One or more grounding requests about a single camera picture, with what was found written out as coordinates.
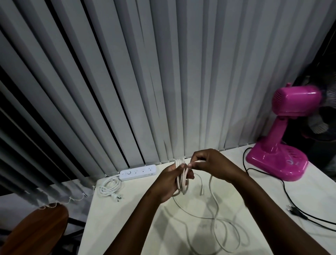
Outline person's right hand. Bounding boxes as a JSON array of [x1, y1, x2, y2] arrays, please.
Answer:
[[188, 149, 240, 183]]

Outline person's left hand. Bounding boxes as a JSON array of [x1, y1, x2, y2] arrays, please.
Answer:
[[149, 163, 193, 203]]

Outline white cable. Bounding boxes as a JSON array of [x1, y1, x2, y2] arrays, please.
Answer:
[[161, 157, 250, 255]]

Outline person's right forearm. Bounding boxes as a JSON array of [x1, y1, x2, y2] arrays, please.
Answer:
[[228, 171, 330, 255]]

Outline person's left forearm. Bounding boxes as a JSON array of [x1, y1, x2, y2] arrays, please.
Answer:
[[104, 190, 166, 255]]

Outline white power strip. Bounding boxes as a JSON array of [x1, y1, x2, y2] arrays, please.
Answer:
[[119, 165, 159, 181]]

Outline pink desk fan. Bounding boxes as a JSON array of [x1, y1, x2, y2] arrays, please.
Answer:
[[246, 75, 336, 182]]

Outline grey vertical blinds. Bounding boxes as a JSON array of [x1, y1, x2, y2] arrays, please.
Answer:
[[0, 0, 336, 211]]

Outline brown wooden chair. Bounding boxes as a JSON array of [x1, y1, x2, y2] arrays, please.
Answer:
[[0, 203, 69, 255]]

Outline white power strip cord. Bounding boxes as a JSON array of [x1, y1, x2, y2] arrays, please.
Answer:
[[98, 175, 124, 203]]

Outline black fan power cord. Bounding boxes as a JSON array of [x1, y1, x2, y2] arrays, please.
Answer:
[[243, 147, 336, 228]]

